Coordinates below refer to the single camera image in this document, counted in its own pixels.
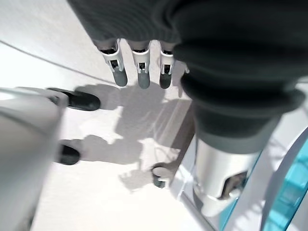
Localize grey caster wheel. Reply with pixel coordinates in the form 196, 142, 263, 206
151, 162, 173, 189

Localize dark left robot hand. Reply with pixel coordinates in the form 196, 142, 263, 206
67, 0, 308, 217

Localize black robot foot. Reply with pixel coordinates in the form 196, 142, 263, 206
58, 143, 80, 166
47, 87, 101, 112

